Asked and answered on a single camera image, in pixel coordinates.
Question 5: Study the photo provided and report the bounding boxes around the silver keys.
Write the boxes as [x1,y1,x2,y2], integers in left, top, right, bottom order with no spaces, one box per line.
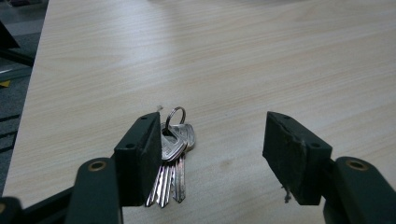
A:
[145,105,197,209]

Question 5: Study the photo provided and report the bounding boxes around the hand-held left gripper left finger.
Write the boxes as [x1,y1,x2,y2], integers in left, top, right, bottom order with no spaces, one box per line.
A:
[113,111,163,208]

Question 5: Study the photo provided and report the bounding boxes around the black metal stand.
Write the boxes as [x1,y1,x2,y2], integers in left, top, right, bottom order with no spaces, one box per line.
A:
[0,20,35,68]

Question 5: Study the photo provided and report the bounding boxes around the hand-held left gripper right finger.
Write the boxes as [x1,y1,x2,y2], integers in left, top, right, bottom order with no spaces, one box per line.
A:
[262,110,333,206]

